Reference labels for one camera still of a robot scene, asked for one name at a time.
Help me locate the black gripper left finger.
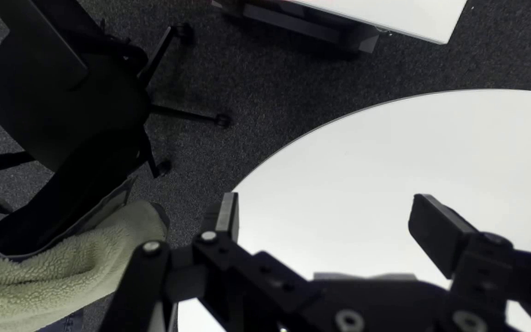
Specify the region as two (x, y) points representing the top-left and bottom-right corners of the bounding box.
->
(101, 189), (317, 332)

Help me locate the white robot mounting platform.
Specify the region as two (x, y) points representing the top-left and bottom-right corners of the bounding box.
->
(210, 0), (468, 54)

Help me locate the black office chair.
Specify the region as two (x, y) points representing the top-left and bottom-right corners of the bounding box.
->
(0, 0), (234, 259)

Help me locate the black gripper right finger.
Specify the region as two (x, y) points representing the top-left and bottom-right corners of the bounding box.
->
(407, 193), (531, 332)

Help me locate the denim jacket with fleece lining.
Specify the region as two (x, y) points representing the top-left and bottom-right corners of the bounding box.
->
(0, 187), (169, 332)

